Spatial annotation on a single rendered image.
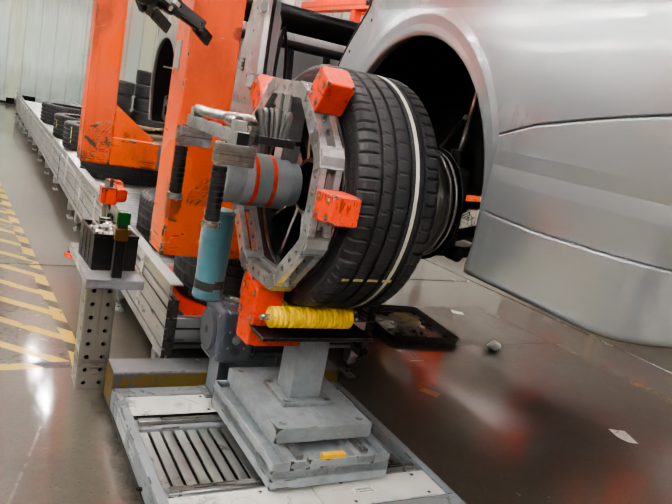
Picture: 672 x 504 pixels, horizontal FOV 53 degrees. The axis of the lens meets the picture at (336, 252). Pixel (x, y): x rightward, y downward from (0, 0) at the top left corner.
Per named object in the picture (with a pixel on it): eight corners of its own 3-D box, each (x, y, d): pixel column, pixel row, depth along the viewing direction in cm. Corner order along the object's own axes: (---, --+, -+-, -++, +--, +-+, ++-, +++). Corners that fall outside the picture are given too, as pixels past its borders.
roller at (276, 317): (359, 332, 189) (363, 312, 188) (262, 331, 175) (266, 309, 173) (350, 324, 194) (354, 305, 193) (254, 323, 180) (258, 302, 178)
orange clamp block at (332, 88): (341, 118, 165) (357, 88, 159) (312, 112, 161) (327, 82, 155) (333, 99, 169) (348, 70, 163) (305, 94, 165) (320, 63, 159)
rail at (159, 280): (186, 345, 238) (195, 286, 233) (159, 345, 233) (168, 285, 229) (87, 202, 448) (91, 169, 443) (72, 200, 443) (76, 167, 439)
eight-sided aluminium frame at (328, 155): (317, 313, 166) (360, 90, 155) (293, 312, 163) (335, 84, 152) (242, 253, 212) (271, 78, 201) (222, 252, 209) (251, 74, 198)
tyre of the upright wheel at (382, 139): (370, 42, 202) (299, 219, 236) (299, 23, 191) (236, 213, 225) (479, 156, 156) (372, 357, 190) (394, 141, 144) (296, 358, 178)
